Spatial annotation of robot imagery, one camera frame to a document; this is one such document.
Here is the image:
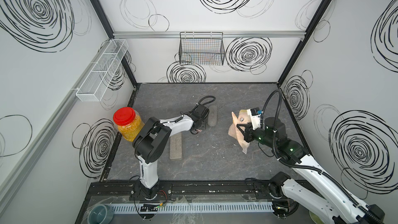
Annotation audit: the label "teal tape roll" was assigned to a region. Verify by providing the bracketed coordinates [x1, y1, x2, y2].
[87, 204, 114, 224]

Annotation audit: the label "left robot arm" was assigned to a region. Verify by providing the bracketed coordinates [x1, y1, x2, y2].
[133, 103, 209, 198]

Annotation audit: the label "green white tape roll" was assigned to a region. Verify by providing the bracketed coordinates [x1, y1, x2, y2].
[309, 211, 324, 224]

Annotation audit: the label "black corrugated right cable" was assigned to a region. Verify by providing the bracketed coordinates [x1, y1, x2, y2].
[261, 89, 385, 224]

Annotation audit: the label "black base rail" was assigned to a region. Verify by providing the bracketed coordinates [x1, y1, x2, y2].
[87, 179, 286, 201]

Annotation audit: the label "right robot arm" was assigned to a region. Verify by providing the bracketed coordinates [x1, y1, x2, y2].
[233, 116, 385, 224]

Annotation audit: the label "black wire wall basket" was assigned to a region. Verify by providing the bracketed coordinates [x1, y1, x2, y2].
[178, 32, 226, 66]

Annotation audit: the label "grey rectangular eyeglass case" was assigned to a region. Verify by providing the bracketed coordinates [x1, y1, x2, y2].
[170, 133, 182, 161]

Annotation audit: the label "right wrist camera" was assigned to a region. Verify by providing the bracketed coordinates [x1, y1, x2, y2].
[247, 107, 263, 130]

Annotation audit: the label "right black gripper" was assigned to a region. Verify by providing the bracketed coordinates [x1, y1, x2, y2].
[236, 122, 276, 150]

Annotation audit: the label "white slotted cable duct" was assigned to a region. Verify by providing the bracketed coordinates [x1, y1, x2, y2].
[109, 202, 274, 214]

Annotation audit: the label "black corrugated cable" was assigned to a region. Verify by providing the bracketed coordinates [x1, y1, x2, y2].
[261, 89, 385, 224]
[196, 95, 217, 107]

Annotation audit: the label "black corrugated left cable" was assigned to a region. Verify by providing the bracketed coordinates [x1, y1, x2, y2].
[196, 95, 217, 107]

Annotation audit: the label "white wire wall shelf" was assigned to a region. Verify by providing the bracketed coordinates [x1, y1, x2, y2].
[76, 39, 129, 102]

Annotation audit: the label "red lid jar yellow grains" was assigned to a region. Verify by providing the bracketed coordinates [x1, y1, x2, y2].
[113, 107, 144, 142]

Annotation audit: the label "grey fabric oval eyeglass case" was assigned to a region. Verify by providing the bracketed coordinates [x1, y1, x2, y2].
[207, 105, 218, 127]

